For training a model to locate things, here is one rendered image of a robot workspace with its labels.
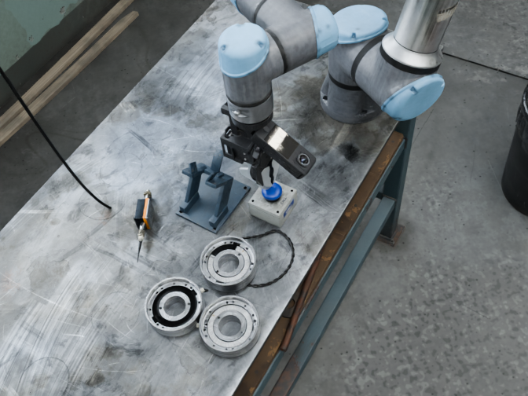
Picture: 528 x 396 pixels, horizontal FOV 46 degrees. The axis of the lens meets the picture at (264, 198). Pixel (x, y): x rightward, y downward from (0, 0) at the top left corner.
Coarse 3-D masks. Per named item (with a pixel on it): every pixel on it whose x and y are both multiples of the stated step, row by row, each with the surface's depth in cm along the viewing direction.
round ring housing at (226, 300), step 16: (208, 304) 109; (224, 304) 110; (240, 304) 110; (208, 320) 109; (224, 320) 110; (240, 320) 108; (256, 320) 108; (208, 336) 107; (224, 336) 107; (240, 336) 107; (256, 336) 106; (224, 352) 104; (240, 352) 105
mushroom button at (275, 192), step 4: (276, 184) 120; (272, 188) 119; (276, 188) 119; (280, 188) 119; (264, 192) 119; (268, 192) 119; (272, 192) 119; (276, 192) 119; (280, 192) 119; (264, 196) 119; (268, 196) 118; (272, 196) 118; (276, 196) 118
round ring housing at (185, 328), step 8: (168, 280) 113; (176, 280) 114; (184, 280) 113; (152, 288) 112; (160, 288) 113; (192, 288) 113; (152, 296) 112; (168, 296) 112; (176, 296) 112; (184, 296) 112; (200, 296) 110; (160, 304) 111; (168, 304) 113; (200, 304) 110; (160, 312) 111; (184, 312) 110; (200, 312) 109; (168, 320) 110; (176, 320) 109; (192, 320) 108; (160, 328) 107; (168, 328) 109; (176, 328) 107; (184, 328) 108; (192, 328) 109
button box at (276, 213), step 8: (280, 184) 123; (256, 192) 122; (288, 192) 121; (296, 192) 122; (256, 200) 121; (264, 200) 121; (272, 200) 120; (280, 200) 120; (288, 200) 120; (296, 200) 124; (256, 208) 121; (264, 208) 120; (272, 208) 119; (280, 208) 119; (288, 208) 121; (256, 216) 124; (264, 216) 122; (272, 216) 120; (280, 216) 119; (272, 224) 123; (280, 224) 121
